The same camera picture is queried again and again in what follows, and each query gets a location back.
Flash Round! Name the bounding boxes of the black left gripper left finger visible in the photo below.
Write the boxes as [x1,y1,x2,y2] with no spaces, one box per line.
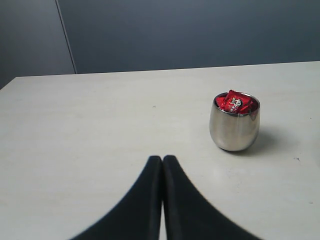
[73,155,163,240]

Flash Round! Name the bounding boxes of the stainless steel cup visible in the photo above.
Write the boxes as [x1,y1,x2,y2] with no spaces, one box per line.
[209,92,261,152]

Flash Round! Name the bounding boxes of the red candies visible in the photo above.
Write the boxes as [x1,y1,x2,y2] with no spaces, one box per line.
[215,90,258,115]

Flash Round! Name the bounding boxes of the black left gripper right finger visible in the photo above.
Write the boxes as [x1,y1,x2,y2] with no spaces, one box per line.
[162,155,256,240]

